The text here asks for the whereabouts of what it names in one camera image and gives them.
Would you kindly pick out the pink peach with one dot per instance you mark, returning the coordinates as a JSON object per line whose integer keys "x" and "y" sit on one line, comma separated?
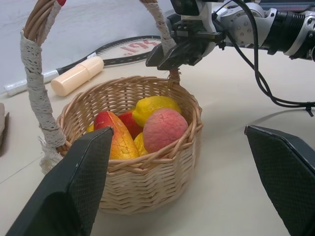
{"x": 163, "y": 130}

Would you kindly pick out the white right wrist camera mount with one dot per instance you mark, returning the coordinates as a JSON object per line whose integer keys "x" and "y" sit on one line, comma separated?
{"x": 205, "y": 14}

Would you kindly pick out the red and yellow mango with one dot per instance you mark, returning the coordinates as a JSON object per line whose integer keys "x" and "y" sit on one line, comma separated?
{"x": 121, "y": 143}

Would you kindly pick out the red fruit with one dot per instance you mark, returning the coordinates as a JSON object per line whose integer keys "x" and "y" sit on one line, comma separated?
{"x": 129, "y": 124}

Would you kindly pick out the cream plastic cylinder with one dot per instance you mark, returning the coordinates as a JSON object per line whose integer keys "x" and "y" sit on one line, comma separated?
{"x": 76, "y": 76}

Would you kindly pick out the black tennis racket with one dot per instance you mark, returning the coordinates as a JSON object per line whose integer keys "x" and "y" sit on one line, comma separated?
{"x": 128, "y": 52}

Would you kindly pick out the small yellow fruit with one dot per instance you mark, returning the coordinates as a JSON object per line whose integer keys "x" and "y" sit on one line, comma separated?
{"x": 90, "y": 128}
{"x": 140, "y": 145}

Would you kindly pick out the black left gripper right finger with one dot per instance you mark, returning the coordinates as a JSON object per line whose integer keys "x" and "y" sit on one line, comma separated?
{"x": 288, "y": 177}

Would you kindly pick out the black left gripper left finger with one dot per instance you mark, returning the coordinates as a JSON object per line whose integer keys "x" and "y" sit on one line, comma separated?
{"x": 61, "y": 189}

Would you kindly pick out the yellow lemon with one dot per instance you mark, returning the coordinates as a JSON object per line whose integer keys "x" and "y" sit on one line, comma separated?
{"x": 153, "y": 105}

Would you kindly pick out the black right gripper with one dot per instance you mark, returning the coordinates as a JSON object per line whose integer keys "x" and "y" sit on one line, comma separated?
{"x": 194, "y": 33}

